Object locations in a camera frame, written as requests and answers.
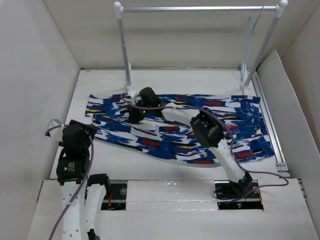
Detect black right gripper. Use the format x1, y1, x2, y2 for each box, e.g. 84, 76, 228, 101
127, 99, 152, 124

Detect blue patterned trousers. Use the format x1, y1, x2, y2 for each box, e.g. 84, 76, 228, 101
85, 94, 275, 167

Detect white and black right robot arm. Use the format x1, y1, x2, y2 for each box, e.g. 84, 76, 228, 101
121, 87, 253, 198

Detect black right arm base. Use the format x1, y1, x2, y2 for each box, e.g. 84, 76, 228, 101
212, 180, 264, 211

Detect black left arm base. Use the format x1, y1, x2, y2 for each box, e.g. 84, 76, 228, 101
101, 181, 128, 211

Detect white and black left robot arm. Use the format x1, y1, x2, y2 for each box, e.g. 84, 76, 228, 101
54, 120, 112, 240

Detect white clothes rack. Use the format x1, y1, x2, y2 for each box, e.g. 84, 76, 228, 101
111, 0, 288, 94

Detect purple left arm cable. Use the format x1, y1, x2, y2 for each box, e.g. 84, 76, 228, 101
44, 123, 95, 240

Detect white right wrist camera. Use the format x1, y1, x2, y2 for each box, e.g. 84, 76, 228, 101
124, 89, 139, 104

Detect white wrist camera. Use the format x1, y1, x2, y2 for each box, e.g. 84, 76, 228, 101
45, 119, 65, 142
124, 89, 139, 104

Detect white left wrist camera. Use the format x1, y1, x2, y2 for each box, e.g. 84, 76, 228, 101
45, 119, 65, 142

